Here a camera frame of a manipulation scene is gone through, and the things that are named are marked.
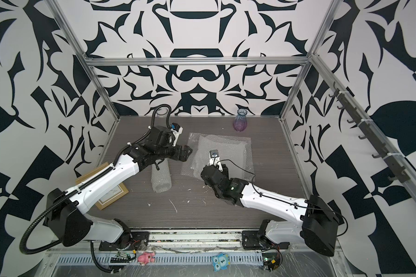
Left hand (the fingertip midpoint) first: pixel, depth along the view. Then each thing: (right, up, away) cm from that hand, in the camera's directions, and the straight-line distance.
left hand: (182, 144), depth 80 cm
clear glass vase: (-14, +16, +17) cm, 27 cm away
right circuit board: (+37, -47, -9) cm, 60 cm away
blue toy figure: (+17, -45, -12) cm, 50 cm away
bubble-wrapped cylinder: (+26, -6, +19) cm, 33 cm away
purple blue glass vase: (+31, +12, +28) cm, 44 cm away
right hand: (+13, -9, 0) cm, 15 cm away
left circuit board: (-22, -44, -11) cm, 50 cm away
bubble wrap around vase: (0, -14, +15) cm, 20 cm away
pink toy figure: (-13, -44, -12) cm, 47 cm away
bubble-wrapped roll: (-10, -17, +3) cm, 20 cm away
